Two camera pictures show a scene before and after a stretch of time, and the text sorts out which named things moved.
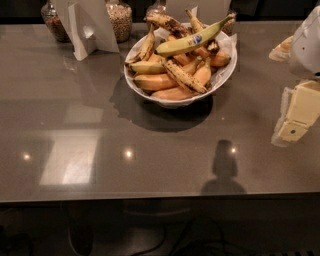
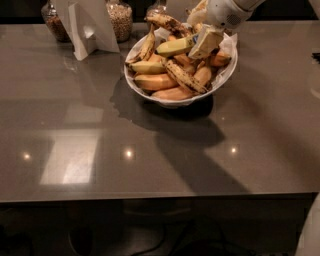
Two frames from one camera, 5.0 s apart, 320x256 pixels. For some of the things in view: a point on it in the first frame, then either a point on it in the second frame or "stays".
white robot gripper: (307, 46) -> (224, 12)
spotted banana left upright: (145, 48) stays
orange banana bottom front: (175, 94) stays
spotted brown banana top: (159, 16) stays
